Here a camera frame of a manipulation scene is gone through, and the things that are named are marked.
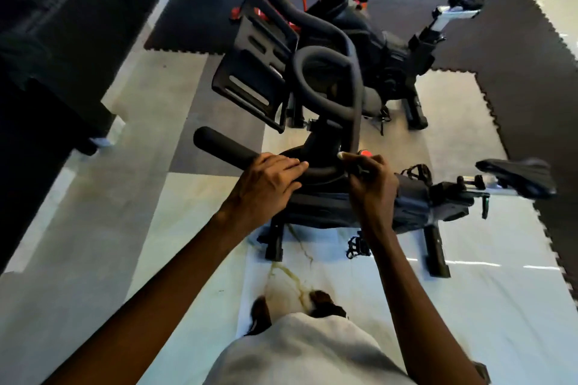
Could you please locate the person's left hand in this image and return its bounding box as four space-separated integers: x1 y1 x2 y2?
217 152 310 239

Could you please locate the person's right hand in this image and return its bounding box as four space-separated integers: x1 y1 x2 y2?
338 152 400 241

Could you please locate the person's left forearm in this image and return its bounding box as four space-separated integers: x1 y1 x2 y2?
45 213 245 385

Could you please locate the person's right forearm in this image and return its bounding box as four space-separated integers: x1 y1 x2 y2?
365 225 489 385

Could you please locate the person's bare foot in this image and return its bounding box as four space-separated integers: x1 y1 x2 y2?
307 290 349 318
246 297 272 336

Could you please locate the black interlocking foam mat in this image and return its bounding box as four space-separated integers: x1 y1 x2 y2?
144 0 578 300

